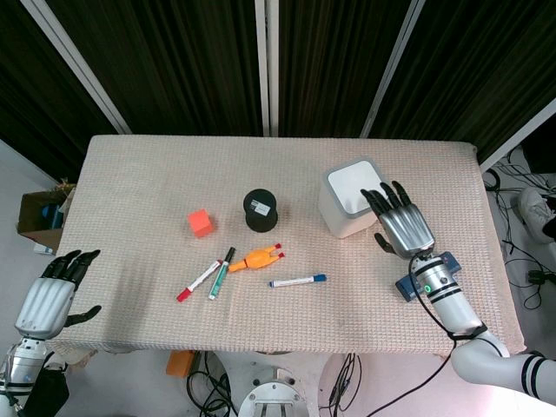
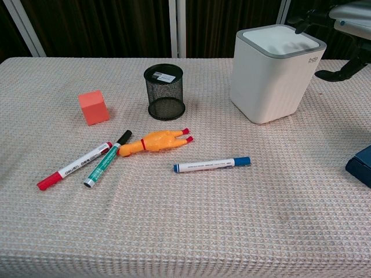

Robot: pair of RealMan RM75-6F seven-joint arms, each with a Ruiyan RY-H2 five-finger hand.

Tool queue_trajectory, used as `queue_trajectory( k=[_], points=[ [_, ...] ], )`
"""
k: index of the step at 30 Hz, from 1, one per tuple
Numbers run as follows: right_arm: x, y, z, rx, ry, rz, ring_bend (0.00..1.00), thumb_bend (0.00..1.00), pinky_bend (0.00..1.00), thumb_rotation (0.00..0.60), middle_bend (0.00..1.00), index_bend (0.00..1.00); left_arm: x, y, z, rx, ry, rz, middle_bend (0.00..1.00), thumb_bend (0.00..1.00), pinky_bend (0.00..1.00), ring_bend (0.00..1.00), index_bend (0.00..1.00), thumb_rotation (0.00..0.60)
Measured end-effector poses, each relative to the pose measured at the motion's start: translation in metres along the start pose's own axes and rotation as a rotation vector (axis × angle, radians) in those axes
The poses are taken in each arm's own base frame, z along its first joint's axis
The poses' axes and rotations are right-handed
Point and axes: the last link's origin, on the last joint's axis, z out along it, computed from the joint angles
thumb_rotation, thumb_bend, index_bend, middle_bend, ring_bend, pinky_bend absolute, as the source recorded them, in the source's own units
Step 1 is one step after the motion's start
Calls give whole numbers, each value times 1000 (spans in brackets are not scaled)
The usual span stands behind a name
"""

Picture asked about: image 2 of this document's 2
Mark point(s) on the black and silver right hand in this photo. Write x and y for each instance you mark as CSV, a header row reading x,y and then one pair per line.
x,y
350,17

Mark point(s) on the white trash bin lid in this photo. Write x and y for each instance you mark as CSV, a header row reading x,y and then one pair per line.
x,y
275,39

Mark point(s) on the white trash bin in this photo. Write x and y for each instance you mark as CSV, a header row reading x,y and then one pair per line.
x,y
266,87

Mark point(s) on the dark blue box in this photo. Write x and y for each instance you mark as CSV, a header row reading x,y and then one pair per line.
x,y
362,166

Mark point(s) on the blue whiteboard marker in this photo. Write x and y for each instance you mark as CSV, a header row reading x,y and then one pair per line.
x,y
211,164

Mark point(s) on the black mesh pen holder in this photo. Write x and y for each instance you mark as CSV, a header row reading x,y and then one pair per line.
x,y
163,95

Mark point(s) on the yellow rubber chicken toy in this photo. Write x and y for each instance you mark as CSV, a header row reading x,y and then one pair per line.
x,y
156,140

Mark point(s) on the dark brown curtain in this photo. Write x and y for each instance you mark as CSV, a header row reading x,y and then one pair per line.
x,y
101,26

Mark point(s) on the beige waffle weave tablecloth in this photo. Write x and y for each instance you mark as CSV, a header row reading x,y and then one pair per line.
x,y
185,217

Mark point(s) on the orange foam cube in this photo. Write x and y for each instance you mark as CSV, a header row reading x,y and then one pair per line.
x,y
94,108

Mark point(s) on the green marker with black cap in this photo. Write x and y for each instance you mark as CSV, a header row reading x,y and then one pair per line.
x,y
104,162

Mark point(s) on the red whiteboard marker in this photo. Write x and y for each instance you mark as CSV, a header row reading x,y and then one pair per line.
x,y
78,162

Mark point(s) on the white frame post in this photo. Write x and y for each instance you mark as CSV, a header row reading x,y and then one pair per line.
x,y
283,10
176,29
26,29

